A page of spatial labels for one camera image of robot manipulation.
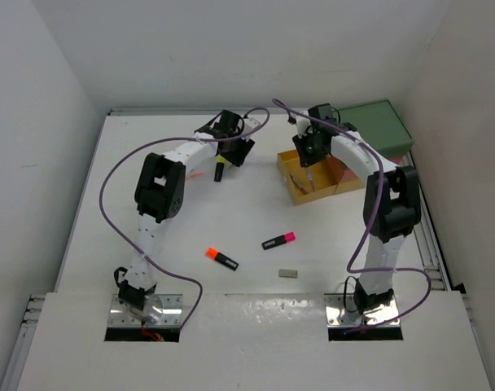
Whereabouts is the red drawer box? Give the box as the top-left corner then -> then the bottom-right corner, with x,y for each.
326,152 -> 407,184

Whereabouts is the yellow bottom drawer box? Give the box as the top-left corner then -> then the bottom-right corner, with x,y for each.
277,150 -> 365,205

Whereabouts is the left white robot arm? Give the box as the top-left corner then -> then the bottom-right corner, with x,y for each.
117,110 -> 261,311

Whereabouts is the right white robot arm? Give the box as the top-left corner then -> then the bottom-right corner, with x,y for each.
292,103 -> 421,314

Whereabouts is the yellow highlighter marker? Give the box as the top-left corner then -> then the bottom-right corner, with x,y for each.
213,156 -> 226,182

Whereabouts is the green top drawer box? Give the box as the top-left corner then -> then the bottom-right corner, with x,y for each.
339,99 -> 414,159

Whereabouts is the pink highlighter marker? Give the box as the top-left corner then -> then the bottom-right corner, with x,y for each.
261,232 -> 296,251

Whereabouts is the orange highlighter marker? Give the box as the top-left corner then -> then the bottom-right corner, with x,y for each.
206,248 -> 239,271

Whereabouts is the grey eraser block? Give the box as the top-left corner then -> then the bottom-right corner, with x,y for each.
278,269 -> 298,279

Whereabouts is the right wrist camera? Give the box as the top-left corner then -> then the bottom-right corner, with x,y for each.
287,114 -> 311,135

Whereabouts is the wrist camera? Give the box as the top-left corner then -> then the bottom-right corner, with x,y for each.
287,114 -> 311,135
243,117 -> 261,133

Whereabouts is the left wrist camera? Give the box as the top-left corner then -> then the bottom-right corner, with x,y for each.
243,117 -> 261,133

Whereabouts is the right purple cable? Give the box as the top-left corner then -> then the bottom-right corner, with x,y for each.
271,98 -> 432,330

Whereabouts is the purple cable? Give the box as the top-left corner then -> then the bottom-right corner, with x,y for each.
99,107 -> 271,327
271,98 -> 432,330

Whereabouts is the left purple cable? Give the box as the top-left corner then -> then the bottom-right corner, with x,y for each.
99,107 -> 271,327

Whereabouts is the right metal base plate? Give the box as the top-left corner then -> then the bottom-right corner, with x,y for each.
324,293 -> 400,329

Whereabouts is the metal base plate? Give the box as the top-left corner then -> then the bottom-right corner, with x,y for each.
324,293 -> 400,329
107,294 -> 182,328

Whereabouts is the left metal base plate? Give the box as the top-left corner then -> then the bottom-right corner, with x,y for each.
107,294 -> 182,328

